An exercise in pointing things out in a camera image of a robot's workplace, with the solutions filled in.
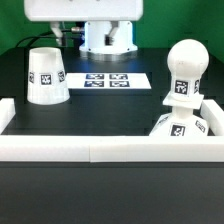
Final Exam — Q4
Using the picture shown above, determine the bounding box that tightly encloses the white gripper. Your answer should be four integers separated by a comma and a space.
24, 0, 143, 46

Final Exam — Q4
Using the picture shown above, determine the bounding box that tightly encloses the white lamp shade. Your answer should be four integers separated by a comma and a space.
27, 47, 70, 105

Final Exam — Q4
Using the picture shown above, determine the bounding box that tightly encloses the white lamp bulb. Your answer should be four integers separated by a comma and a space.
167, 39, 209, 101

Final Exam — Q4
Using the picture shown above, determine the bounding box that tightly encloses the white lamp base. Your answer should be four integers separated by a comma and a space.
150, 92, 209, 137

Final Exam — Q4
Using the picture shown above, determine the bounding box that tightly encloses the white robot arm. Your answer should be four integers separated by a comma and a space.
24, 0, 143, 61

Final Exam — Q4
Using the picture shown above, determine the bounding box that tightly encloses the white marker sheet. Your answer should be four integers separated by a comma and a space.
66, 73, 151, 89

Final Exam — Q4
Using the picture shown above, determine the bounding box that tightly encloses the white left fence bar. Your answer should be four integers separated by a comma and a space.
0, 98, 16, 135

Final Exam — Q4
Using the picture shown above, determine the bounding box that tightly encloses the white fence bar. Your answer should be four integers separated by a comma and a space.
0, 98, 16, 135
0, 135, 224, 163
200, 99, 224, 136

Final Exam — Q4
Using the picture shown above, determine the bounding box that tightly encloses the white front fence bar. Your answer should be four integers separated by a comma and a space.
0, 135, 224, 163

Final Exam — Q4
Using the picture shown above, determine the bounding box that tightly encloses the white right fence bar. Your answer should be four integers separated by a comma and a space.
200, 99, 224, 136

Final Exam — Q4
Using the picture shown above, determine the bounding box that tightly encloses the black cable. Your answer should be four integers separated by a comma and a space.
15, 27, 84, 48

